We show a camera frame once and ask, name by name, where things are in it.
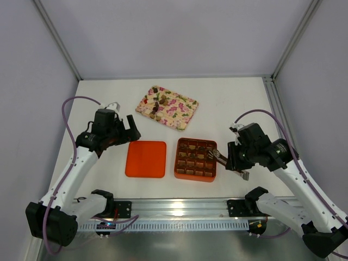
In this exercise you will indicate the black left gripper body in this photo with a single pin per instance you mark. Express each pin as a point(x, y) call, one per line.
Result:
point(125, 133)

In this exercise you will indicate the orange box lid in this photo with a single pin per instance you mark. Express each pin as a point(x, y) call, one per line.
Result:
point(146, 159)

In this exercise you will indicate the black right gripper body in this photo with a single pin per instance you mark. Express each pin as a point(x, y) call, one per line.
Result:
point(232, 158)

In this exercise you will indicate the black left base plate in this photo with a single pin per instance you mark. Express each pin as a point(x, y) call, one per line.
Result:
point(122, 209)

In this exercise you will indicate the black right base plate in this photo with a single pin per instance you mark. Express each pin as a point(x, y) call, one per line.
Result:
point(236, 208)

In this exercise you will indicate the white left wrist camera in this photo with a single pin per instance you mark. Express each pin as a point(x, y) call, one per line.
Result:
point(115, 106)

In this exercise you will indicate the metal tongs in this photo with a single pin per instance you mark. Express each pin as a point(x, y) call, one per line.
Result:
point(222, 160)

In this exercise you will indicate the orange chocolate box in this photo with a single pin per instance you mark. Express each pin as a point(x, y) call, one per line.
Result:
point(188, 166)

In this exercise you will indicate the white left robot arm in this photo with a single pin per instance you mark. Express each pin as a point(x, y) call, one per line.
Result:
point(55, 219)

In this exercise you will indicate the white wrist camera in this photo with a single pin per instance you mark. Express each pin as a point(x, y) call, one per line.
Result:
point(115, 106)
point(235, 127)

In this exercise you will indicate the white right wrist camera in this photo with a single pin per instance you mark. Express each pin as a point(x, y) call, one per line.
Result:
point(235, 127)

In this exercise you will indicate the floral tray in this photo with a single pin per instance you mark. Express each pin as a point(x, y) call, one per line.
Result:
point(167, 107)

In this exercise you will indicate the slotted cable duct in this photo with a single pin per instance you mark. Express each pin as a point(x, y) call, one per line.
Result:
point(142, 225)

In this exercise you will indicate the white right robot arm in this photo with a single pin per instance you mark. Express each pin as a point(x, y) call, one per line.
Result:
point(321, 224)

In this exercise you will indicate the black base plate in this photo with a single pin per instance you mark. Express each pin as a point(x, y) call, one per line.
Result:
point(236, 208)
point(122, 209)

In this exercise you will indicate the aluminium right side rail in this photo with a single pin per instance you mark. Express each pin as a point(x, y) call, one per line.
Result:
point(278, 108)

